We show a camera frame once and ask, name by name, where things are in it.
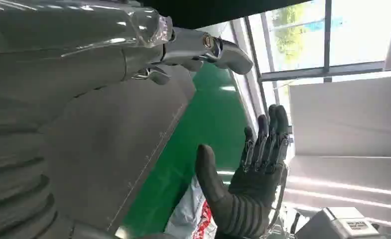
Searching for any ribbed grey arm sleeve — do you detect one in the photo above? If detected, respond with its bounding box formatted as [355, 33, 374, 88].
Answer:
[211, 193, 279, 239]
[0, 122, 74, 239]

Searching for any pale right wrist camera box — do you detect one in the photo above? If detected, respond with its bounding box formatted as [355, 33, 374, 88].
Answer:
[295, 207, 382, 239]

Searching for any ribbed grey left arm sleeve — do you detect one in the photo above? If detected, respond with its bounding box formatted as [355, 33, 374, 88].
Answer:
[0, 122, 74, 239]

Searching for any ribbed grey right arm sleeve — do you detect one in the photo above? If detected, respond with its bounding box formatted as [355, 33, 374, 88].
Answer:
[211, 193, 279, 239]

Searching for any black cable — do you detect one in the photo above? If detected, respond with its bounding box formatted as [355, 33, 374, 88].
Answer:
[289, 212, 301, 236]

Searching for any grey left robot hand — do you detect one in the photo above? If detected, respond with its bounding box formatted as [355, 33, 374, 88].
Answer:
[0, 0, 254, 233]

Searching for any white parcel with red print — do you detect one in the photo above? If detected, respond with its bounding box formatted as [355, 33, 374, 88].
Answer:
[164, 175, 218, 239]

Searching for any grey window frame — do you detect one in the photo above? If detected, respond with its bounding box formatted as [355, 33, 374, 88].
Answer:
[243, 0, 391, 115]

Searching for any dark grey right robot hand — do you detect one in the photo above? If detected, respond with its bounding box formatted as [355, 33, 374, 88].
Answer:
[194, 104, 290, 207]

